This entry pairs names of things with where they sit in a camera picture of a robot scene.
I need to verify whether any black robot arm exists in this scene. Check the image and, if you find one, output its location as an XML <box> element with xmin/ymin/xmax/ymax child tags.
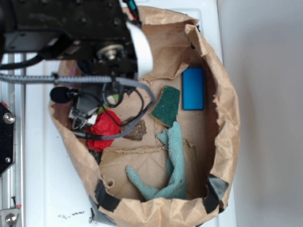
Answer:
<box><xmin>0</xmin><ymin>0</ymin><xmax>141</xmax><ymax>79</ymax></box>

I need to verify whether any grey braided cable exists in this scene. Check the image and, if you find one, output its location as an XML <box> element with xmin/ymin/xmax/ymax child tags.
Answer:
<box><xmin>0</xmin><ymin>73</ymin><xmax>157</xmax><ymax>140</ymax></box>

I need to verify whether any white ribbon cable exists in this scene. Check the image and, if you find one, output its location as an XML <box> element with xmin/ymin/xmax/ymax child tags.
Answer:
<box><xmin>126</xmin><ymin>21</ymin><xmax>154</xmax><ymax>80</ymax></box>

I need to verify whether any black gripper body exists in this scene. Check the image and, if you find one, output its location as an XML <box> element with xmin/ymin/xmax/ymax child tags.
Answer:
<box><xmin>77</xmin><ymin>41</ymin><xmax>138</xmax><ymax>80</ymax></box>

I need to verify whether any green yellow sponge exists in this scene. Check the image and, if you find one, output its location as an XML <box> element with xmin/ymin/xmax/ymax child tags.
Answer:
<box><xmin>149</xmin><ymin>86</ymin><xmax>180</xmax><ymax>128</ymax></box>

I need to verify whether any teal microfiber cloth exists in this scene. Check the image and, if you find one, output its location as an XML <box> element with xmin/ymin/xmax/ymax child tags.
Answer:
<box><xmin>125</xmin><ymin>121</ymin><xmax>187</xmax><ymax>201</ymax></box>

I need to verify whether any blue rectangular block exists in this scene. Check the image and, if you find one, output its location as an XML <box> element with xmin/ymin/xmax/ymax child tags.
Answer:
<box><xmin>182</xmin><ymin>68</ymin><xmax>204</xmax><ymax>111</ymax></box>

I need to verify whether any black foam microphone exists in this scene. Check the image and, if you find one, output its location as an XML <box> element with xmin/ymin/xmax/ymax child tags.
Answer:
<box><xmin>50</xmin><ymin>87</ymin><xmax>79</xmax><ymax>104</ymax></box>

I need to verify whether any brown rock chunk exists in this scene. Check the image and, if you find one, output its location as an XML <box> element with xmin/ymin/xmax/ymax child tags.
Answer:
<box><xmin>123</xmin><ymin>119</ymin><xmax>147</xmax><ymax>141</ymax></box>

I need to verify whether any green plush toy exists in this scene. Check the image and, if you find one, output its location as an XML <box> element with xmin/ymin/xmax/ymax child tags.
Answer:
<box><xmin>98</xmin><ymin>95</ymin><xmax>119</xmax><ymax>115</ymax></box>

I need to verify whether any red paper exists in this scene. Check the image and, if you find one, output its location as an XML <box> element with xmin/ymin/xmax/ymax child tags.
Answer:
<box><xmin>87</xmin><ymin>110</ymin><xmax>122</xmax><ymax>152</ymax></box>

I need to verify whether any brown paper-lined box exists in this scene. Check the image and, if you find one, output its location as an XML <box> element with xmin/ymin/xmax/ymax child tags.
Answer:
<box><xmin>49</xmin><ymin>6</ymin><xmax>241</xmax><ymax>227</ymax></box>

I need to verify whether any silver corner bracket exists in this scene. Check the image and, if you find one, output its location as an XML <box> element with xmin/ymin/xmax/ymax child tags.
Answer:
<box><xmin>0</xmin><ymin>208</ymin><xmax>19</xmax><ymax>227</ymax></box>

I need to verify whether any aluminium frame rail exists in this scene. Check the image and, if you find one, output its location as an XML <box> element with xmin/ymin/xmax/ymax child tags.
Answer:
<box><xmin>0</xmin><ymin>53</ymin><xmax>27</xmax><ymax>227</ymax></box>

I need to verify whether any black metal bracket plate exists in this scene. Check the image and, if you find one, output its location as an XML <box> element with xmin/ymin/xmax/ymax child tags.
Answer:
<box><xmin>0</xmin><ymin>102</ymin><xmax>16</xmax><ymax>177</ymax></box>

